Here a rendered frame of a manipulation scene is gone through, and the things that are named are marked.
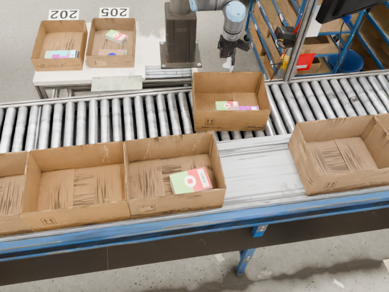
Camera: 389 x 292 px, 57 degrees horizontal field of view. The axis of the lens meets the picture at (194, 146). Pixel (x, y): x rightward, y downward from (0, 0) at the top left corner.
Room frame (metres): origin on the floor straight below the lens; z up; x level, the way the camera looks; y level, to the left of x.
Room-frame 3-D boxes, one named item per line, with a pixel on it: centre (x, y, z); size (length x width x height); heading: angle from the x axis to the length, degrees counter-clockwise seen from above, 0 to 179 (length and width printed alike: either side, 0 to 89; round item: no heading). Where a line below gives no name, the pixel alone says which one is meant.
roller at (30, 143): (1.10, 0.87, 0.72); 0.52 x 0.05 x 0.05; 12
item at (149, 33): (1.88, 0.54, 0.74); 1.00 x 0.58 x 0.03; 99
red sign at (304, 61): (1.73, -0.61, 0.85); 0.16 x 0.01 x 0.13; 102
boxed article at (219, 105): (1.39, -0.17, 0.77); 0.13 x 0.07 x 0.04; 96
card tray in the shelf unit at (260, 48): (2.88, -0.66, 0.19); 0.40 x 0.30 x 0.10; 11
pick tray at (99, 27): (1.87, 0.57, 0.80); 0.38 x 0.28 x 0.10; 7
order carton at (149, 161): (0.81, 0.08, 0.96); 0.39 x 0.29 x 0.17; 102
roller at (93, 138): (1.17, 0.55, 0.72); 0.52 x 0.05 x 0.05; 12
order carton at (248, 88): (1.39, -0.17, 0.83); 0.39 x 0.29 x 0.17; 96
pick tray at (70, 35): (1.81, 0.89, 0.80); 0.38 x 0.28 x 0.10; 8
